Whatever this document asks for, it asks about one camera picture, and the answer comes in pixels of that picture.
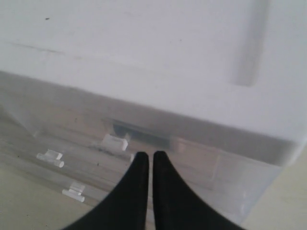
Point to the white bottle blue label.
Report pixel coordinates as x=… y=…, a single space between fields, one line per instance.
x=142 y=135

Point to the white plastic drawer cabinet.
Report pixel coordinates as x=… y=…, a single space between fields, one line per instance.
x=229 y=74

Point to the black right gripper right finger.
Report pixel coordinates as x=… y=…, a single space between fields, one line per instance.
x=176 y=206

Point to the wide clear drawer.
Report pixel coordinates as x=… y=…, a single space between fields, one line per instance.
x=99 y=165
x=60 y=189

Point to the middle wide clear drawer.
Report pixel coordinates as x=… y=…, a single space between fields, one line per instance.
x=99 y=165

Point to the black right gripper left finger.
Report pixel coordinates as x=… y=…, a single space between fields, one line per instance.
x=125 y=207

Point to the bottom wide clear drawer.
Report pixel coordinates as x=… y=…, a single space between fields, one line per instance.
x=60 y=189

